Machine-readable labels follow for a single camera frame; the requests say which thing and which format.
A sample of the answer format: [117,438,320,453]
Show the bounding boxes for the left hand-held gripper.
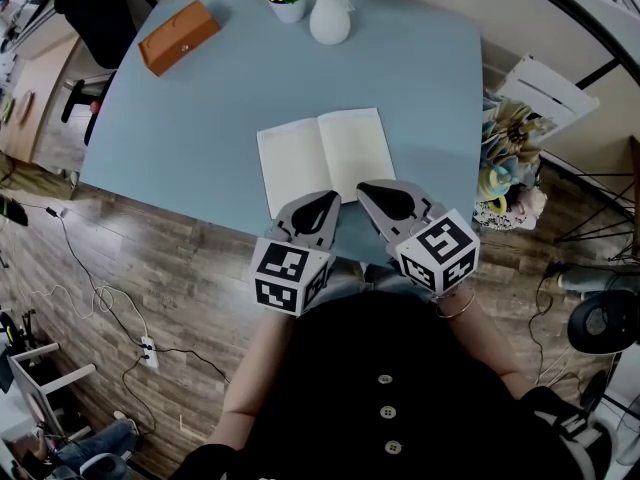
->
[248,190,343,317]

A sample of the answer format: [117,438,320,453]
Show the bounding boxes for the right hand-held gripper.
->
[355,179,481,294]

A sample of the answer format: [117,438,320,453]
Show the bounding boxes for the light blue notebook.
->
[256,107,398,220]

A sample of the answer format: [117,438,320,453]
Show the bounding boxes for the person's left forearm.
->
[204,312,302,447]

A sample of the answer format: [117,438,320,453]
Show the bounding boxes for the person's right forearm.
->
[433,287,532,400]

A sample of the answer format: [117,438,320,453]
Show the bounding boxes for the person's grey jeans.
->
[309,262,437,300]

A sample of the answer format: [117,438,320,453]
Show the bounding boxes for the pink plush toy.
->
[512,185,549,222]

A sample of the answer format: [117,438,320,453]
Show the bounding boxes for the person's black top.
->
[169,290,614,480]

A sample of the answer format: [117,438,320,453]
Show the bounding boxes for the folded paper flower bouquet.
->
[480,95,559,185]

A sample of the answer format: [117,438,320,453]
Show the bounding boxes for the light blue table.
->
[78,0,484,270]

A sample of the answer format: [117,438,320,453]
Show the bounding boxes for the white wooden chair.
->
[472,53,601,232]

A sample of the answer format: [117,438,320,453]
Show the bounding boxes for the white power strip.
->
[140,335,161,370]

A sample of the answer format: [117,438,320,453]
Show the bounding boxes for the orange rectangular box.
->
[137,0,223,78]

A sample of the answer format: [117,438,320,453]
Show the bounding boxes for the black round stool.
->
[567,289,640,356]

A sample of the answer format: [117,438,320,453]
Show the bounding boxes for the brown table with black legs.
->
[552,135,640,262]

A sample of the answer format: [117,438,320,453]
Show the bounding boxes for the black office chair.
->
[53,0,139,147]

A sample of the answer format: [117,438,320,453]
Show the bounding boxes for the light wooden desk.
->
[0,35,84,165]

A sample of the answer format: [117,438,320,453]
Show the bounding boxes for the white side table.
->
[7,342,97,437]

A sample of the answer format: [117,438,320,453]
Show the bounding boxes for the yellow handled pastel cup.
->
[477,167,509,217]

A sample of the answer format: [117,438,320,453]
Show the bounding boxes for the gold bracelet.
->
[433,287,477,321]

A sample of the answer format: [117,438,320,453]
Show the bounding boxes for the black power cable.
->
[153,347,232,385]
[46,206,147,347]

